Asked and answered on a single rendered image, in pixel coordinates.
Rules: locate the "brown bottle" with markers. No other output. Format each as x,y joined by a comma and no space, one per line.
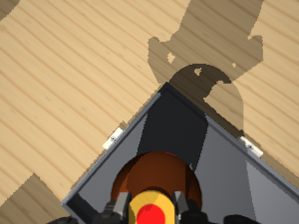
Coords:
151,177

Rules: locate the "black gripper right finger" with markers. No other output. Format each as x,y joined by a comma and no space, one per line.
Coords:
186,211

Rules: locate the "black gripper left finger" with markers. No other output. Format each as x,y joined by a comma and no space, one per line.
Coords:
115,212

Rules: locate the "grey rectangular tray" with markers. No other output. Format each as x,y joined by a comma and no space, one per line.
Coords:
233,179

